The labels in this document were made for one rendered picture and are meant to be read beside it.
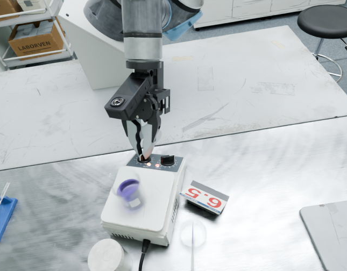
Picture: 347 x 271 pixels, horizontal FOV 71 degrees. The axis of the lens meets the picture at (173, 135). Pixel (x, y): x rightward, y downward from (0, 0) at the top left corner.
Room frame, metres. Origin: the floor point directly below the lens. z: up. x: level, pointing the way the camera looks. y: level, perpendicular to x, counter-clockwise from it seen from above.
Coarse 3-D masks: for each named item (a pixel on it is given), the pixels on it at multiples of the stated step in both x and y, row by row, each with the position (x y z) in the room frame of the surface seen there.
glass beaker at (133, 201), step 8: (128, 168) 0.23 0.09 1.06; (112, 176) 0.23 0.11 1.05; (120, 176) 0.23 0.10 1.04; (128, 176) 0.23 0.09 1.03; (136, 176) 0.23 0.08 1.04; (112, 184) 0.21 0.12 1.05; (112, 192) 0.19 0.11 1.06; (128, 192) 0.19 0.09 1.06; (136, 192) 0.19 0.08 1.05; (144, 192) 0.20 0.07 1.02; (120, 200) 0.19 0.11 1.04; (128, 200) 0.18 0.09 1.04; (136, 200) 0.19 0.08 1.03; (144, 200) 0.20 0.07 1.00; (128, 208) 0.19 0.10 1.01; (136, 208) 0.19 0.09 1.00
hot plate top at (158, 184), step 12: (120, 168) 0.28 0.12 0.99; (132, 168) 0.28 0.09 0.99; (144, 168) 0.27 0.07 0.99; (144, 180) 0.25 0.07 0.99; (156, 180) 0.24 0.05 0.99; (168, 180) 0.24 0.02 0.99; (156, 192) 0.22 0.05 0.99; (168, 192) 0.21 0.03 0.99; (108, 204) 0.21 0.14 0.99; (120, 204) 0.20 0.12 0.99; (156, 204) 0.19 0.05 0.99; (168, 204) 0.19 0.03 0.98; (108, 216) 0.19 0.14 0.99; (120, 216) 0.18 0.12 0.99; (132, 216) 0.18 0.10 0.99; (144, 216) 0.17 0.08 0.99; (156, 216) 0.17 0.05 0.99; (144, 228) 0.15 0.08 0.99; (156, 228) 0.15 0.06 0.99
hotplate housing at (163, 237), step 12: (132, 156) 0.34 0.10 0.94; (180, 168) 0.28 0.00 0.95; (180, 180) 0.26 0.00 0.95; (168, 216) 0.18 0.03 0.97; (108, 228) 0.17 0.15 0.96; (120, 228) 0.17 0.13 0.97; (132, 228) 0.16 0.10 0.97; (168, 228) 0.15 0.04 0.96; (144, 240) 0.15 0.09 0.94; (156, 240) 0.14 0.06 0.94; (168, 240) 0.14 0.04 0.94; (144, 252) 0.13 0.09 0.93
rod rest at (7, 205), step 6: (6, 198) 0.29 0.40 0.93; (12, 198) 0.30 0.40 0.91; (0, 204) 0.29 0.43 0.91; (6, 204) 0.29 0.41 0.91; (12, 204) 0.29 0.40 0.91; (0, 210) 0.28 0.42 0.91; (6, 210) 0.28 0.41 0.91; (12, 210) 0.28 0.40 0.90; (0, 216) 0.26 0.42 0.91; (6, 216) 0.26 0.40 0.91; (0, 222) 0.25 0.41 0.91; (6, 222) 0.25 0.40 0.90; (0, 228) 0.24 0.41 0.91; (0, 234) 0.22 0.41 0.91
